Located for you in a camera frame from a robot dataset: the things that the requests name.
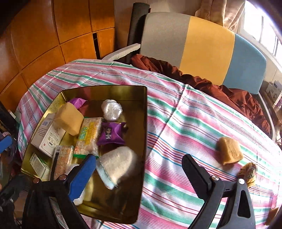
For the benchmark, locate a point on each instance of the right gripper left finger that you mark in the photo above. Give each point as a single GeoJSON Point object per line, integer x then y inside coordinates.
{"type": "Point", "coordinates": [38, 211]}

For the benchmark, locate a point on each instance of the gold metal tin box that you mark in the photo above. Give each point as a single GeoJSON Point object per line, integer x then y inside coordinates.
{"type": "Point", "coordinates": [120, 205]}

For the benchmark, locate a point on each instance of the pink beige curtain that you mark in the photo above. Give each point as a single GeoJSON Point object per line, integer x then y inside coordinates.
{"type": "Point", "coordinates": [225, 13]}

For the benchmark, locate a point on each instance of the white cardboard box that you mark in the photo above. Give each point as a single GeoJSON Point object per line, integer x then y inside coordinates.
{"type": "Point", "coordinates": [273, 90]}

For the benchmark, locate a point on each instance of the small yellow sponge piece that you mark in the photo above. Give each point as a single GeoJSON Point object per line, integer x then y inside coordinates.
{"type": "Point", "coordinates": [69, 119]}

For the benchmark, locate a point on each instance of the white medicine box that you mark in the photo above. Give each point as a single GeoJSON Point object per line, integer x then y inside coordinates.
{"type": "Point", "coordinates": [48, 136]}

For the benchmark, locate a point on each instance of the rice cracker packet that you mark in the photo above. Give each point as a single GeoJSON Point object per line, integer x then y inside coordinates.
{"type": "Point", "coordinates": [88, 137]}
{"type": "Point", "coordinates": [62, 159]}

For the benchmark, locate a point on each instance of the clear plastic bag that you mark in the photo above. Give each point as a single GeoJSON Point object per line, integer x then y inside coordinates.
{"type": "Point", "coordinates": [111, 110]}

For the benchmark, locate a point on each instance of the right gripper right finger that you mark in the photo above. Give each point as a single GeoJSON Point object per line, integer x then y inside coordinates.
{"type": "Point", "coordinates": [238, 211]}

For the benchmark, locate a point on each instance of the beige sock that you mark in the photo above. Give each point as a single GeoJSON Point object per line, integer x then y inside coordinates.
{"type": "Point", "coordinates": [117, 166]}

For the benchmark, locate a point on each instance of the yellow sponge block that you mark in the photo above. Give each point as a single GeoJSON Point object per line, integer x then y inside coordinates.
{"type": "Point", "coordinates": [229, 150]}

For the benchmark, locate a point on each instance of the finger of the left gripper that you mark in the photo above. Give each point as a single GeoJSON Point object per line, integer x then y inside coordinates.
{"type": "Point", "coordinates": [6, 142]}

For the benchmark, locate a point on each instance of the wooden wardrobe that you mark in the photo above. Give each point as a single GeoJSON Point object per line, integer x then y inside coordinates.
{"type": "Point", "coordinates": [39, 36]}

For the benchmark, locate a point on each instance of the colour block headboard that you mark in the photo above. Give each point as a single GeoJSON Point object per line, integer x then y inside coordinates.
{"type": "Point", "coordinates": [205, 49]}

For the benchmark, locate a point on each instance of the small green white box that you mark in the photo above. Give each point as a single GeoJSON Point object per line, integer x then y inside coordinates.
{"type": "Point", "coordinates": [40, 167]}

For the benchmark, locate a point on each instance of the purple cartoon snack packet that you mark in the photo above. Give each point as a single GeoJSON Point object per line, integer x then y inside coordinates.
{"type": "Point", "coordinates": [111, 133]}

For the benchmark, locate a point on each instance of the rust brown blanket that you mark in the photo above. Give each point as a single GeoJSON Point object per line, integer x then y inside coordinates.
{"type": "Point", "coordinates": [240, 100]}

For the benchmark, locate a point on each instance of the striped bed sheet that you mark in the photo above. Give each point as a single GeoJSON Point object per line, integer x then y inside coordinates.
{"type": "Point", "coordinates": [180, 120]}

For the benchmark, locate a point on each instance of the yellow patterned rolled sock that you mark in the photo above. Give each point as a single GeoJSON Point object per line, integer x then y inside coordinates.
{"type": "Point", "coordinates": [248, 174]}

